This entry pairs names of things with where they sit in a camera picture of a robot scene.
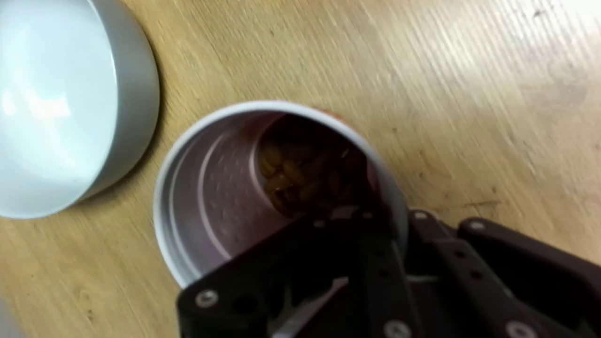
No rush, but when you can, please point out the grey bowl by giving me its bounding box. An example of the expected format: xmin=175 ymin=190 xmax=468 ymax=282
xmin=0 ymin=0 xmax=160 ymax=220

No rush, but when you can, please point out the orange cup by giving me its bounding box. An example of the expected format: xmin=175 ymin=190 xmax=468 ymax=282
xmin=153 ymin=102 xmax=408 ymax=288

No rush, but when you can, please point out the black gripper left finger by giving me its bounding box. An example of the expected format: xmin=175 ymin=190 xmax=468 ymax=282
xmin=177 ymin=211 xmax=414 ymax=338

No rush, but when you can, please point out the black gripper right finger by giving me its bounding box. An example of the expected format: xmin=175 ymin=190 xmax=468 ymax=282
xmin=408 ymin=211 xmax=601 ymax=338

